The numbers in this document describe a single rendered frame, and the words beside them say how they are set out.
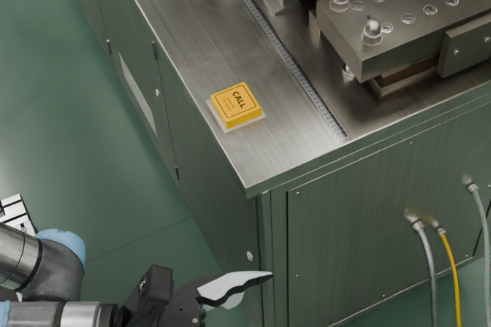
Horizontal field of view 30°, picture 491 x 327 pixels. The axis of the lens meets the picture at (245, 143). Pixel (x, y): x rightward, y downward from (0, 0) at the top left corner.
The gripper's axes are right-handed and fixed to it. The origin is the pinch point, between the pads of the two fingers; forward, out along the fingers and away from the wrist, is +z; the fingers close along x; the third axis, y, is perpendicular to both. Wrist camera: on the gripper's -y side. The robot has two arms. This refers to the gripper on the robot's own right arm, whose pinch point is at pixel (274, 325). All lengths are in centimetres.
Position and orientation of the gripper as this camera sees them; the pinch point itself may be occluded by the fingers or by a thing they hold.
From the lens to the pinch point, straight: 107.2
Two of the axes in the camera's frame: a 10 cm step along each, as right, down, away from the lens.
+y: 0.4, 6.9, 7.3
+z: 10.0, -0.1, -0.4
